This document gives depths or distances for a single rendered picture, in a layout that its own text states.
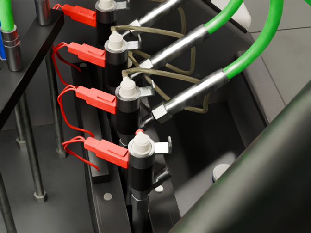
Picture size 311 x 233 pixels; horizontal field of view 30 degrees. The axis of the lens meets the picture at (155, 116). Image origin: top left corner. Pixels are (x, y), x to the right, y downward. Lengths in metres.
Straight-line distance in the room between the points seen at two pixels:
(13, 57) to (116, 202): 0.21
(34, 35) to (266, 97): 0.36
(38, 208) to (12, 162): 0.10
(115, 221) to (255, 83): 0.34
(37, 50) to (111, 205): 0.21
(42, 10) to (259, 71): 0.37
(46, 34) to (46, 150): 0.27
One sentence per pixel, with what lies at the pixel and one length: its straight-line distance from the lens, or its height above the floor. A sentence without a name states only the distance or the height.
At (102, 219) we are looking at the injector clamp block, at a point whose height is 0.98.
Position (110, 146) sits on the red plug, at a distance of 0.61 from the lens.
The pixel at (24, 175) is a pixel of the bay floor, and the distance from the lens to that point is 0.94.
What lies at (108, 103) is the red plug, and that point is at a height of 1.09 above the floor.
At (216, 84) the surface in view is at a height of 1.12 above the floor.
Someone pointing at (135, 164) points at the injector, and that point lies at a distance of 0.59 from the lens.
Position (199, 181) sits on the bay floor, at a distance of 0.92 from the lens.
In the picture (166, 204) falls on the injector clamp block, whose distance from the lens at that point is 0.71.
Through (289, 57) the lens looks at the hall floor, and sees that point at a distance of 2.46.
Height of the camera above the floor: 1.57
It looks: 47 degrees down
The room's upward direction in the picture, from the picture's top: 3 degrees clockwise
